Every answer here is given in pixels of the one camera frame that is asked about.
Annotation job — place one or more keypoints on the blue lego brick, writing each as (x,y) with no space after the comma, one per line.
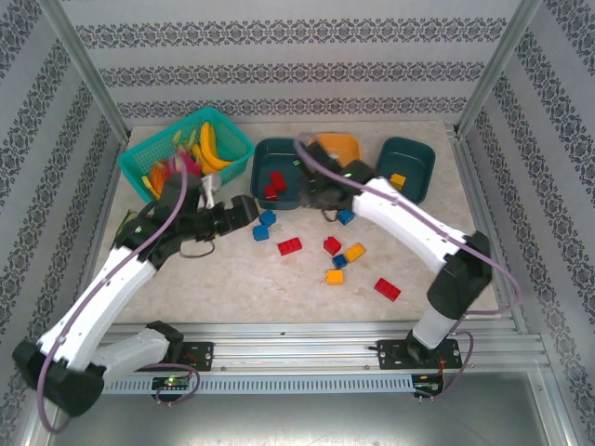
(339,261)
(267,217)
(347,217)
(260,233)

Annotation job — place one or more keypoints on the red lego brick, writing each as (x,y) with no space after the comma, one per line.
(271,192)
(332,245)
(290,246)
(387,289)
(277,180)

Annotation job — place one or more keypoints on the yellow lego brick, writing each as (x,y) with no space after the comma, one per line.
(355,253)
(397,181)
(334,277)

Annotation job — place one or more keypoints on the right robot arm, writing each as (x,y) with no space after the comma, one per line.
(409,218)

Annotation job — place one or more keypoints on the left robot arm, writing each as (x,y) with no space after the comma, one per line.
(93,306)

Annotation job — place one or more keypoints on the orange plastic container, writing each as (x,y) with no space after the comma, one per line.
(346,144)

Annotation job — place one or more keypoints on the dark teal plastic container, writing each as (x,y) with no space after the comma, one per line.
(279,158)
(409,158)

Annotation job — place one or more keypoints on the small yellow toy fruit piece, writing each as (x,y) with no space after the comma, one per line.
(149,188)

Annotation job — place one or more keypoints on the orange toy mango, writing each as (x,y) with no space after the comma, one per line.
(160,176)

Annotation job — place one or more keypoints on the pink toy dragon fruit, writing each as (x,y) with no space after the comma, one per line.
(183,160)

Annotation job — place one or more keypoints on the yellow toy fruit slice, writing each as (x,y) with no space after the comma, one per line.
(199,155)

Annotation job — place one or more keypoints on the green snack bag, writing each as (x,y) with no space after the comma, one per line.
(126,220)

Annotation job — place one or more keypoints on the yellow toy banana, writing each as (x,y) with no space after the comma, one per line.
(211,144)

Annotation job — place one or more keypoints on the teal plastic mesh basket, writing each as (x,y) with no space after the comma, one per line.
(139,160)

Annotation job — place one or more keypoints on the small circuit board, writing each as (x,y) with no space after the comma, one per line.
(427,389)
(171,383)

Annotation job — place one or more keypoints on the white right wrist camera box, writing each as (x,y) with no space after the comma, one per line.
(336,157)

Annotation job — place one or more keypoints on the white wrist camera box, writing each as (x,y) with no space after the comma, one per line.
(336,157)
(211,190)

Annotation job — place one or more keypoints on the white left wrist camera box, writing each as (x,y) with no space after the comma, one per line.
(211,190)

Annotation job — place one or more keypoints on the aluminium table side rail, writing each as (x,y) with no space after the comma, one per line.
(104,186)
(474,195)

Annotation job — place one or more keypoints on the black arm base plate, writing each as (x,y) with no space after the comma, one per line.
(202,355)
(392,355)

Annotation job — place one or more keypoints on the aluminium mounting rail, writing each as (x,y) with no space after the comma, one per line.
(293,346)

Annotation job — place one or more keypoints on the aluminium frame post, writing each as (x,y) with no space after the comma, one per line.
(83,69)
(497,69)

